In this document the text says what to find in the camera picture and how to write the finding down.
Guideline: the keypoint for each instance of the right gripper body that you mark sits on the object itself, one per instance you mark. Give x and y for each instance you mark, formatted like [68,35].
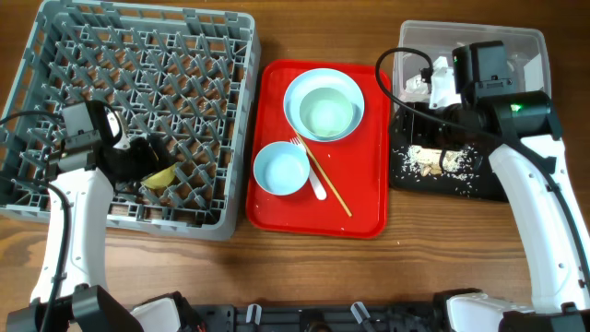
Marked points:
[424,130]

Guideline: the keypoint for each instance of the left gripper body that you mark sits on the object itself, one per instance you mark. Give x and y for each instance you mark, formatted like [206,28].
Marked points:
[141,160]

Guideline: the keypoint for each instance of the yellow cup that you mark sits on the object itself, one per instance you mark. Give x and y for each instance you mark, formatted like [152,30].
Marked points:
[160,179]

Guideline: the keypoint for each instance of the rice and food scraps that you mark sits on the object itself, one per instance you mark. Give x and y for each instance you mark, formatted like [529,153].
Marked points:
[440,171]

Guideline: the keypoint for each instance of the light green bowl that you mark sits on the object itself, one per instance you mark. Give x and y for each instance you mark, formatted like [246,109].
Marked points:
[326,112]

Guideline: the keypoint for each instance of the white napkin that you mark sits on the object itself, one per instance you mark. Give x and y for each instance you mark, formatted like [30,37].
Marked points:
[417,85]

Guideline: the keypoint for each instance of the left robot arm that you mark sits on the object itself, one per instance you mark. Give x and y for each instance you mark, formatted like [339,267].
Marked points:
[95,155]

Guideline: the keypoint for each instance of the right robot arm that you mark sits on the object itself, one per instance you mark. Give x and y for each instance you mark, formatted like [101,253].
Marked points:
[529,162]

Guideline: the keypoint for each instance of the grey dishwasher rack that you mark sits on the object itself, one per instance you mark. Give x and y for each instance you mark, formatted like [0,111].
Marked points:
[184,75]

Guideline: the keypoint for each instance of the black plastic tray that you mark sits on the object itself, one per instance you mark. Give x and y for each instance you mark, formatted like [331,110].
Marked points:
[488,186]

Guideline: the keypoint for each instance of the clear plastic bin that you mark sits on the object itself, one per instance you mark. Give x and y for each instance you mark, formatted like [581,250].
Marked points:
[527,56]

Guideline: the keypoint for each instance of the large light blue plate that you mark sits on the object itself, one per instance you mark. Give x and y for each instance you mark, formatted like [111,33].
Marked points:
[322,78]

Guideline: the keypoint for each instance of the red plastic tray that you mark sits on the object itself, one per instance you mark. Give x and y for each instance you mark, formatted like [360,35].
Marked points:
[357,164]

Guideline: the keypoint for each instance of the white plastic fork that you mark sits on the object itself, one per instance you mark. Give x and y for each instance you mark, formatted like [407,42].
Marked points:
[317,186]

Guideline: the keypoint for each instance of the wooden chopstick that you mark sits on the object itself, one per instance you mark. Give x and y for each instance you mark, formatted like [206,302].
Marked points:
[325,176]

